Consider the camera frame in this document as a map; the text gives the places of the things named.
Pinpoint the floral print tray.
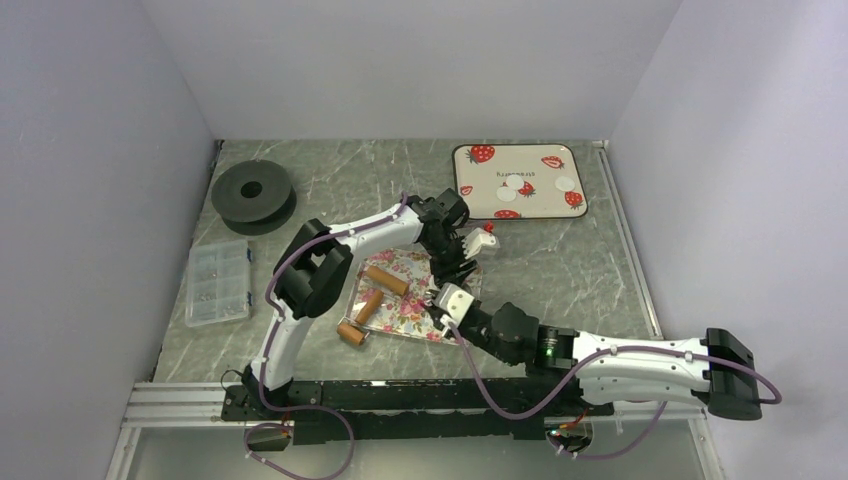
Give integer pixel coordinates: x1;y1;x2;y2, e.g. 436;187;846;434
344;249;456;346

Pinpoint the wooden rolling pin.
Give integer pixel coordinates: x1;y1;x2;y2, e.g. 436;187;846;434
336;265;410;347

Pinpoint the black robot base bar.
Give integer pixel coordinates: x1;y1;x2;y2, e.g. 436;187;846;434
221;379;614;445

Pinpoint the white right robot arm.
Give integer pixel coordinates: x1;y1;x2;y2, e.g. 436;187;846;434
441;301;780;421

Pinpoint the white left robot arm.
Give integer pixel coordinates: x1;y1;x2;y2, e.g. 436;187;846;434
242;189;498;420

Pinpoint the round white wrapper left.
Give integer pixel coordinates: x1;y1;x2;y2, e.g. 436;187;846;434
496;186;517;203

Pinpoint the round white wrapper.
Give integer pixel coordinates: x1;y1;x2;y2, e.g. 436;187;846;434
503;174;525;191
554;176;577;192
496;186;517;203

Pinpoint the strawberry print tray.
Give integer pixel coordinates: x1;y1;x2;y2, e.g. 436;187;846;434
452;144;588;220

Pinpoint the round white wrapper middle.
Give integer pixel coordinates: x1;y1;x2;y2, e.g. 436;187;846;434
503;174;525;191

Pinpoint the round white wrapper right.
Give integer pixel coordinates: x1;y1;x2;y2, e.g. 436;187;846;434
554;176;577;192

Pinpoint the black filament spool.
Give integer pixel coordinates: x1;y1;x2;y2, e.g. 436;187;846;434
211;159;297;236

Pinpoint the clear plastic parts box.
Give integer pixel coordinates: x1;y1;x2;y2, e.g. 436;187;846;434
185;239;253;328

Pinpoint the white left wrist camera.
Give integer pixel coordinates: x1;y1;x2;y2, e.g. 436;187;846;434
462;222;500;259

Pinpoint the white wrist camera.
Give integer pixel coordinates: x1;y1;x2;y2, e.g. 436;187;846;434
462;222;500;259
432;283;477;330

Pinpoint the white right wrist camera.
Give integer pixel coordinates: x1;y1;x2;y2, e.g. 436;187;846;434
432;283;477;330

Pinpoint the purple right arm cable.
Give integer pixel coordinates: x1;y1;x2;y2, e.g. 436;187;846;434
440;316;783;463

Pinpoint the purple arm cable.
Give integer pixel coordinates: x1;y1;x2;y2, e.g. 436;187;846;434
440;316;783;463
242;192;411;480

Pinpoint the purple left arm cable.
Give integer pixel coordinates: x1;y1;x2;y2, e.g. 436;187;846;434
242;192;411;480

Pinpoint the aluminium frame rail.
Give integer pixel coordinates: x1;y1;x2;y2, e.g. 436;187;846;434
121;382;225;428

